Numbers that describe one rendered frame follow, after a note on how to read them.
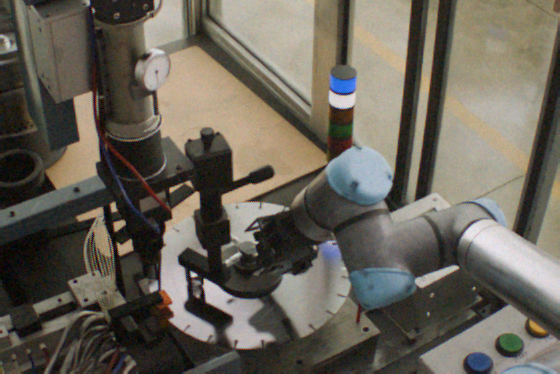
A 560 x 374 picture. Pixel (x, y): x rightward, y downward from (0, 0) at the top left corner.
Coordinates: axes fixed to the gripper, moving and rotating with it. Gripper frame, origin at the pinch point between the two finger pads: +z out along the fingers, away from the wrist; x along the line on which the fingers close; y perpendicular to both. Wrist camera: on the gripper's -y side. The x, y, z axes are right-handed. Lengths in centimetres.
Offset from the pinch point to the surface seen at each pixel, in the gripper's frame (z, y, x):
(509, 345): -12.2, -29.2, 25.9
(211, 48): 64, -38, -77
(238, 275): 4.0, 4.2, -0.2
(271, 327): -0.6, 4.1, 10.1
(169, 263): 10.7, 12.3, -6.2
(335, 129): -0.1, -20.2, -20.8
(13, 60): 28, 26, -58
